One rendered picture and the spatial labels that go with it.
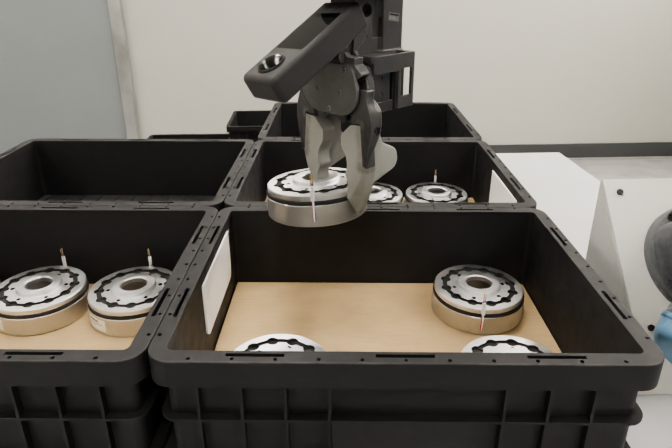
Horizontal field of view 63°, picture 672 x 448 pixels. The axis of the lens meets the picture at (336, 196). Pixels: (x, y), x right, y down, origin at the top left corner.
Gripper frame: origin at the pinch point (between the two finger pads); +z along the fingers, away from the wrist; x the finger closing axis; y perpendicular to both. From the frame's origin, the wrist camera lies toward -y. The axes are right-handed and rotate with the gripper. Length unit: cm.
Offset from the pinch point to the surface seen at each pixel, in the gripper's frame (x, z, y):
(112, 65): 312, 31, 107
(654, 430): -26.7, 29.6, 26.2
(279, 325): 5.5, 16.3, -3.7
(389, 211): 3.3, 6.4, 12.2
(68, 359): 1.7, 6.3, -26.5
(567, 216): 8, 29, 79
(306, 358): -10.7, 6.4, -13.5
